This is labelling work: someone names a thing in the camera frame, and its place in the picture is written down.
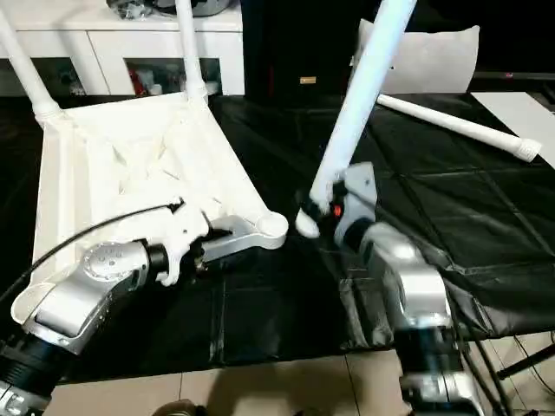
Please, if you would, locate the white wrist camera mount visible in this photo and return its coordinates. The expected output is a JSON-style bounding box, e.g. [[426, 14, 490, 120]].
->
[[154, 202, 212, 288], [332, 161, 378, 251]]

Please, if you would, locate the white plastic table leg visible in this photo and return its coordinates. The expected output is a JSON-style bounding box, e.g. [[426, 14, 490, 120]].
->
[[295, 0, 419, 238], [0, 7, 62, 127], [174, 0, 210, 104], [375, 93, 544, 165]]

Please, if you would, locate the white plastic table top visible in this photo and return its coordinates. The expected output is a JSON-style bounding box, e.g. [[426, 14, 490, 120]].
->
[[10, 89, 291, 327]]

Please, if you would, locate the black padded mat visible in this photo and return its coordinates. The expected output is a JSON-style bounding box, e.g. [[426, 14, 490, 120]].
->
[[0, 90, 555, 385]]

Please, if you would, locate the grey pillow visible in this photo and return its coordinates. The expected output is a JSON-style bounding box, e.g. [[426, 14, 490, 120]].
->
[[349, 19, 482, 95]]

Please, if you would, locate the white flat board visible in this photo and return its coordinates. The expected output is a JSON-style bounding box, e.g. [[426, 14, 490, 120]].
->
[[469, 88, 555, 169]]

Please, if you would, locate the black stand leg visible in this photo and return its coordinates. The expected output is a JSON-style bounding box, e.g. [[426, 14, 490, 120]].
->
[[495, 345, 555, 381]]

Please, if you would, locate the white cabinet with glass doors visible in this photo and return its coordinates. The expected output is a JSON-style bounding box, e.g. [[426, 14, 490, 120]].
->
[[0, 0, 247, 100]]

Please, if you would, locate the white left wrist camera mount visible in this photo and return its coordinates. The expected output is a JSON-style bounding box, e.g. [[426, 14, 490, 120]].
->
[[154, 202, 212, 288]]

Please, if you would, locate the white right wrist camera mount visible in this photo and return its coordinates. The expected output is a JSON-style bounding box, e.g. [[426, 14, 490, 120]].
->
[[332, 161, 378, 251]]

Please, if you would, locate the dark round object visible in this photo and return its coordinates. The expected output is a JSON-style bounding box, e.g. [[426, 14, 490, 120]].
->
[[189, 0, 232, 13]]

